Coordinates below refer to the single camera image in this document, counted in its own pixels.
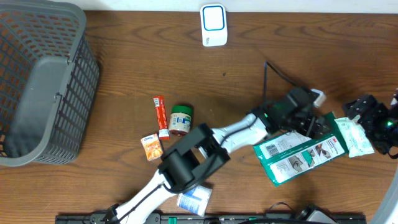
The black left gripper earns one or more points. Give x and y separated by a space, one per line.
310 119

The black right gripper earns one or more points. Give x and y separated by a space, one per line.
377 110

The light blue wipes pack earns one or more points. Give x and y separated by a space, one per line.
354 135

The green white 3M package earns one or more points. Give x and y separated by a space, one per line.
291 154

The green lid jar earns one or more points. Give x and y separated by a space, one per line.
180 120

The blue white packet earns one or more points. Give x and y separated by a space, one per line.
195 200

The orange tissue packet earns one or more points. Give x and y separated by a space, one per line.
152 147

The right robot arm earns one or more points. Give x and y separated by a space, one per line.
387 212

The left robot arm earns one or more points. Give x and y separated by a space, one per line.
200 153

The white barcode scanner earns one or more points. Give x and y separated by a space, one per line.
214 29

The red stick sachet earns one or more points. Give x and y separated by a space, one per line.
161 118

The grey plastic basket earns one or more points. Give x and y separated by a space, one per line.
49 78

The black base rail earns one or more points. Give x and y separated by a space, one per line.
157 218

